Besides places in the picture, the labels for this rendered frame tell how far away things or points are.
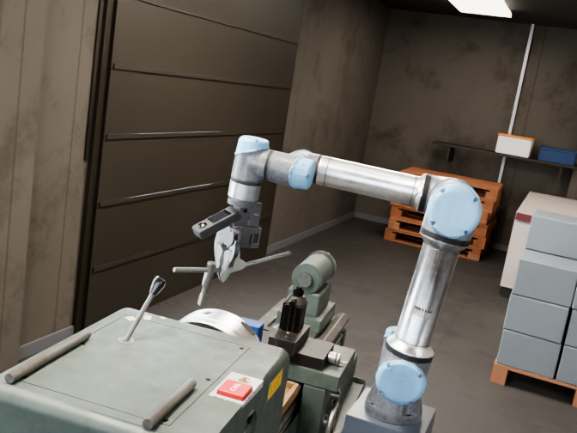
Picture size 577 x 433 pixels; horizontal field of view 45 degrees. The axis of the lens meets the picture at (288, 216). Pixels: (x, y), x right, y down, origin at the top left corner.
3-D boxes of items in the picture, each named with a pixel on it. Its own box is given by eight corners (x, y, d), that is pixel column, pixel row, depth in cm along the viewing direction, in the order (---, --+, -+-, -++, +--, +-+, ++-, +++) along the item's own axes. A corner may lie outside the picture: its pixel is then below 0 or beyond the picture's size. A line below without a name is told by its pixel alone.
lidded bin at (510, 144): (531, 157, 939) (536, 138, 934) (530, 158, 904) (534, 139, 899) (496, 151, 956) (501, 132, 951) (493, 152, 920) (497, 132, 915)
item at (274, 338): (293, 356, 243) (295, 342, 242) (266, 349, 245) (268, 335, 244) (308, 338, 262) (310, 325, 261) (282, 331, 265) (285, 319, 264)
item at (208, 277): (199, 307, 171) (210, 264, 168) (195, 302, 172) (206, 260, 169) (206, 306, 172) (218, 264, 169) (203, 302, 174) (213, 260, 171)
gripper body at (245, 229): (258, 251, 172) (267, 204, 169) (229, 251, 167) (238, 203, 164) (241, 240, 178) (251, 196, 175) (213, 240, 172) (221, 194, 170)
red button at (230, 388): (242, 405, 143) (243, 396, 142) (215, 397, 144) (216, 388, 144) (252, 393, 148) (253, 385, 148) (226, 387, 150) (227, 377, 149)
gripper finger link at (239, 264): (244, 284, 173) (251, 250, 171) (224, 286, 169) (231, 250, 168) (238, 280, 176) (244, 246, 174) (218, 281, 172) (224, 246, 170)
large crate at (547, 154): (574, 165, 918) (577, 151, 915) (574, 167, 886) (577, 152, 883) (537, 158, 934) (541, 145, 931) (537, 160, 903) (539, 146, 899)
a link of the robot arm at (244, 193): (241, 186, 163) (223, 176, 169) (237, 204, 164) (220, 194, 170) (266, 187, 167) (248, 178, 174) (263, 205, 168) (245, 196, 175)
